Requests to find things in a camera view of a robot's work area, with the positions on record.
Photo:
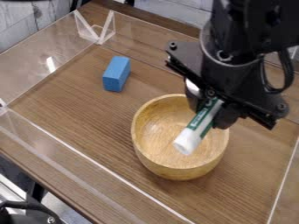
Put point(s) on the black equipment with cable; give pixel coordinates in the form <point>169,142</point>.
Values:
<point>22,212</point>

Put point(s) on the green expo marker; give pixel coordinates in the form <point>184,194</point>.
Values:
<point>192,134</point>

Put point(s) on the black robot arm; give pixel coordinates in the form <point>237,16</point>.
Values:
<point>256,28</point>

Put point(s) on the clear acrylic tray wall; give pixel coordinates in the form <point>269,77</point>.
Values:
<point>65,132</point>

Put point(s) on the light wooden bowl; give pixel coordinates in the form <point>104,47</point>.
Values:
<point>157,123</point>

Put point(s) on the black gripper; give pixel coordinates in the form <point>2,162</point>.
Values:
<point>233,80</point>

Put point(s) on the blue rectangular block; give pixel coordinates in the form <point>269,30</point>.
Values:
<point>116,73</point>

